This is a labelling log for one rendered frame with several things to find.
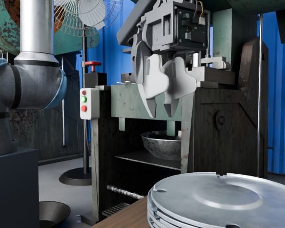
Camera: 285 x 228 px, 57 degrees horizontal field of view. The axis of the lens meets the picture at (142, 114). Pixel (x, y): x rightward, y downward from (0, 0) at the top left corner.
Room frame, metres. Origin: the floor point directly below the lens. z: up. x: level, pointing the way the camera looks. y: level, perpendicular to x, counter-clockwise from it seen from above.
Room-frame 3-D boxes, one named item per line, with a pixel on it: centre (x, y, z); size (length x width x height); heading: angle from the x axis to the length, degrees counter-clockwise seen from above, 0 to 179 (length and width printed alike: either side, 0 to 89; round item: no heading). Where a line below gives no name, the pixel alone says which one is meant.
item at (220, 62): (1.15, -0.29, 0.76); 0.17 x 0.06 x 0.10; 50
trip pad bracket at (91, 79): (1.28, 0.23, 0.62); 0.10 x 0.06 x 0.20; 50
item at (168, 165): (1.26, -0.17, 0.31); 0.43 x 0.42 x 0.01; 50
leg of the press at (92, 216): (1.54, -0.05, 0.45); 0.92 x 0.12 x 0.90; 140
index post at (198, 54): (1.04, -0.21, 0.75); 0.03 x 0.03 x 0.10; 50
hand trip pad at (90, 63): (1.29, 0.24, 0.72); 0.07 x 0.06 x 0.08; 140
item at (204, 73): (1.25, -0.16, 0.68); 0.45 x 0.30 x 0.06; 50
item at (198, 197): (0.50, -0.16, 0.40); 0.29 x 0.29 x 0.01
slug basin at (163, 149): (1.26, -0.16, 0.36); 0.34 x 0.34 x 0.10
